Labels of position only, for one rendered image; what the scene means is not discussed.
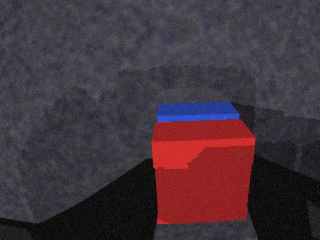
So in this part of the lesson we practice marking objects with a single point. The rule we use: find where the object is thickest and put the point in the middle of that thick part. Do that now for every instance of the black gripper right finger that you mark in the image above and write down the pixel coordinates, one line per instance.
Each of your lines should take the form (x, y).
(283, 204)

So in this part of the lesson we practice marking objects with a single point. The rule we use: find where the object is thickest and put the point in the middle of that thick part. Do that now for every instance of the blue block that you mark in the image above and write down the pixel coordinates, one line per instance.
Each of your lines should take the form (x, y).
(216, 110)

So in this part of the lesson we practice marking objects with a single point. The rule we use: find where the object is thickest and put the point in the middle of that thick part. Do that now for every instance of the red block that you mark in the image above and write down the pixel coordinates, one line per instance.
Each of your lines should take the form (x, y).
(202, 170)

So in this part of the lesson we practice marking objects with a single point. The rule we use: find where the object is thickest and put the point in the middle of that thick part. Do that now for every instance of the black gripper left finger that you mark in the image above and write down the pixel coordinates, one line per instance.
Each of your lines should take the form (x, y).
(126, 209)

